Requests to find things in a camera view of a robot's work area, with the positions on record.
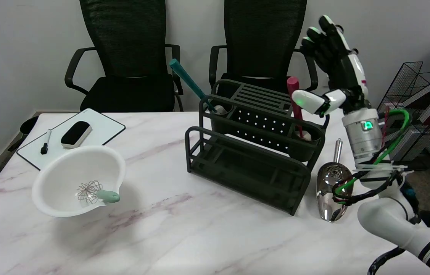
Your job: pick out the small white whiteboard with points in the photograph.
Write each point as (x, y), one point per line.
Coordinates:
(102, 128)

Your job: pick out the dark utensil cup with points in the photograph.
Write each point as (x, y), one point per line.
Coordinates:
(308, 149)
(220, 122)

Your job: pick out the teal sponge bottle brush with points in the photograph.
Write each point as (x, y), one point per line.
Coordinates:
(190, 82)

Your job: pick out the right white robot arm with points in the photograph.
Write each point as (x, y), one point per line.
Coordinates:
(363, 141)

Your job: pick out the black whiteboard eraser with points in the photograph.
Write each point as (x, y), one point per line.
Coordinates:
(75, 134)

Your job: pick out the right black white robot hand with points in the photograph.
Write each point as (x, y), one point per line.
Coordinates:
(346, 72)

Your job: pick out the dark green dish rack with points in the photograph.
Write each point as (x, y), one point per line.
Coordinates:
(245, 168)

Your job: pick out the black round floor object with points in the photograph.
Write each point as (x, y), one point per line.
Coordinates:
(28, 125)

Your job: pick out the black mesh office chair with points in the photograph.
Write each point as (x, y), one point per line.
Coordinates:
(264, 42)
(127, 88)

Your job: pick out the shiny metal scoop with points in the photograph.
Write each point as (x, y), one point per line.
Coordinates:
(327, 191)

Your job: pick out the black whiteboard marker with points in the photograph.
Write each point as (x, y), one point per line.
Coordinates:
(45, 143)

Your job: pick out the pink sponge bottle brush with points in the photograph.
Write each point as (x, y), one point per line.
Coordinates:
(299, 123)

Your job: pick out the white plastic mixing bowl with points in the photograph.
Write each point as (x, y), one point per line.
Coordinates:
(66, 168)

